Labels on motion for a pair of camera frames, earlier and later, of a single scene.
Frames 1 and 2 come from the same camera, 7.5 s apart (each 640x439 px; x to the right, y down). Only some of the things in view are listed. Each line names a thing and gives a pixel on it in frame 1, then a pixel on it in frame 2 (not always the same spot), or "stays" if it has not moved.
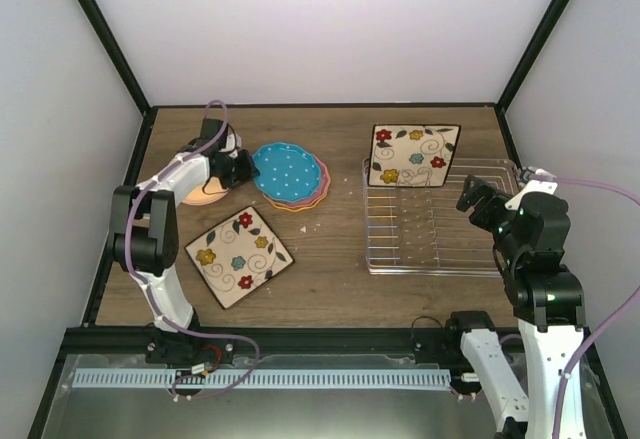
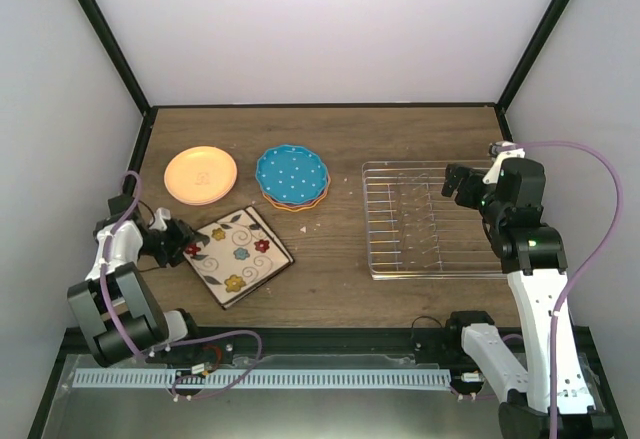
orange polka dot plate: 295,209 stays
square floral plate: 411,155 -> 255,216
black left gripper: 249,171 -> 184,235
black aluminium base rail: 268,341 stays
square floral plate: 238,256 stays
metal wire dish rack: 418,230 stays
